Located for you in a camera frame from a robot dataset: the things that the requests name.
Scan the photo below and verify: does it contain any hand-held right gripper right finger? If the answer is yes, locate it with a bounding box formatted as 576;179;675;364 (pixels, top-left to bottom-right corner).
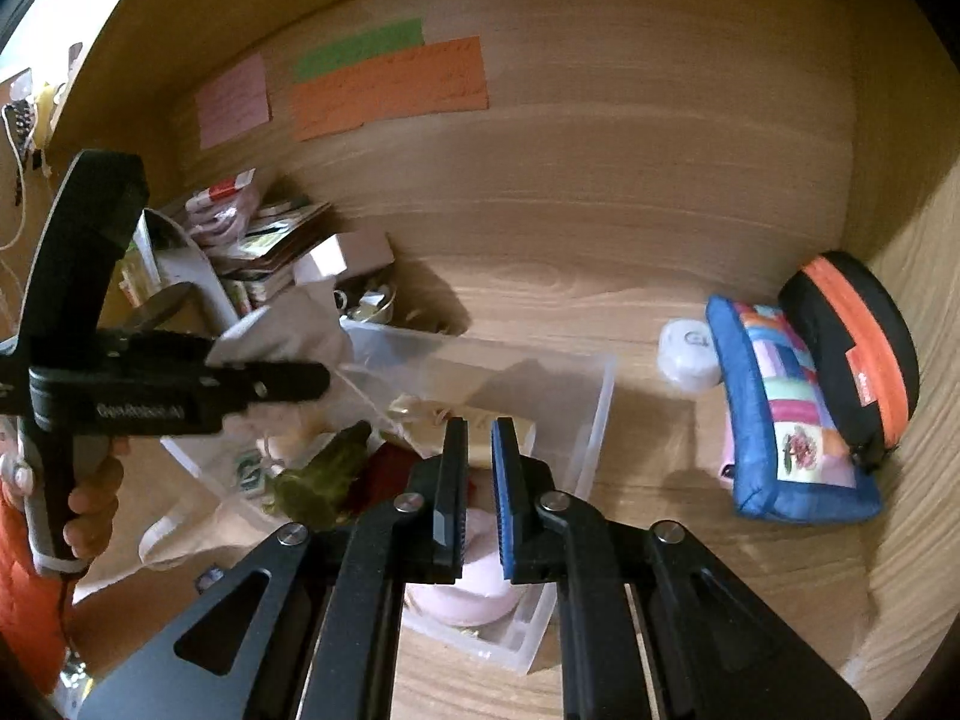
491;418;871;720

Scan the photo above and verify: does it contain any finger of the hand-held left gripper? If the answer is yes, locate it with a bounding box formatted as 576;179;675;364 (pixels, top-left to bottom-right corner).
112;328;222;370
221;361;331;410

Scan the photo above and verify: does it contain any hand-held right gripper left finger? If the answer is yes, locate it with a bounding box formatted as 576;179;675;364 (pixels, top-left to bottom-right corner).
75;416;470;720

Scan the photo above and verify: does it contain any white cloth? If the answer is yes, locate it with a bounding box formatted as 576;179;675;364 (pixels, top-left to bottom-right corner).
206;285;357;458
139;487;278;572

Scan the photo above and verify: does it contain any red pouch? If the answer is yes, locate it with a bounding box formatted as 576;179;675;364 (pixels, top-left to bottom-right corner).
360;442;422;518

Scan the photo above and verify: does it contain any green glass jar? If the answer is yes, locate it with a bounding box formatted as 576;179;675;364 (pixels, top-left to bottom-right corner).
270;420;374;530

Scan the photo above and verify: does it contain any pink round case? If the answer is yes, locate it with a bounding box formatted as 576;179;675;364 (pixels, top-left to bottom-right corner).
405;506;526;627

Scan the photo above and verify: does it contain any clear plastic storage box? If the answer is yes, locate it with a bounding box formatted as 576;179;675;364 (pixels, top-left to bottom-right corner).
161;315;617;674

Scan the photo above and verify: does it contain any person's left forearm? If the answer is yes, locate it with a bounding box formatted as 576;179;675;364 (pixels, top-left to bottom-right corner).
0;499;74;695

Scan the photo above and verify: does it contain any wooden desktop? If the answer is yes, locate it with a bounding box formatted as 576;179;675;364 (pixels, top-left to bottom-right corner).
67;262;901;720

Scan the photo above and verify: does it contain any person's left hand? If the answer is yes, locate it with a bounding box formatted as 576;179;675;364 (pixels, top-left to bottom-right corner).
64;435;132;565

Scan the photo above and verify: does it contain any green white booklet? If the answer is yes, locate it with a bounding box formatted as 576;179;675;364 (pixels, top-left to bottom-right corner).
116;236;162;308

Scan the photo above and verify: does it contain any glass bowl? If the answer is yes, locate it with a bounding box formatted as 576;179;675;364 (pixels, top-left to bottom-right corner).
334;281;398;327

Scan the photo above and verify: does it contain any stack of books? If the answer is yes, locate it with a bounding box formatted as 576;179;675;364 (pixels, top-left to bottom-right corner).
225;199;335;310

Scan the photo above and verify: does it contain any small white cardboard box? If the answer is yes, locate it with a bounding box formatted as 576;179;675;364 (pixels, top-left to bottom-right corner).
294;229;396;286

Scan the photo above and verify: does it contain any stack of snack packets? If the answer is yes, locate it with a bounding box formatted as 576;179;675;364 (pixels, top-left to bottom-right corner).
184;169;260;248

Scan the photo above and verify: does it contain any white round device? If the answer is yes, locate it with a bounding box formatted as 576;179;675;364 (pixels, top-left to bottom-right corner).
658;319;725;393

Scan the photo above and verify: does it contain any pink paper note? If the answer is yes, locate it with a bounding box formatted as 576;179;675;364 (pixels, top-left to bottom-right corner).
196;52;271;151

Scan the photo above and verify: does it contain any blue patchwork pencil case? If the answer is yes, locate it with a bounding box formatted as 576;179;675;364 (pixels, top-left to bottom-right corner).
705;295;884;526

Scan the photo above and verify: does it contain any orange paper note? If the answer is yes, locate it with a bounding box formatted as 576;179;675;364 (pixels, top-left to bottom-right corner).
289;36;490;143

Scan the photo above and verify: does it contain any green paper note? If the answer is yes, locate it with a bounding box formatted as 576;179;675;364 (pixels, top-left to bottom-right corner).
292;18;425;83

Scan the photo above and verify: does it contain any black orange zip case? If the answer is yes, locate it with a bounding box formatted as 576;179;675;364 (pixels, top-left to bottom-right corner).
778;251;921;475

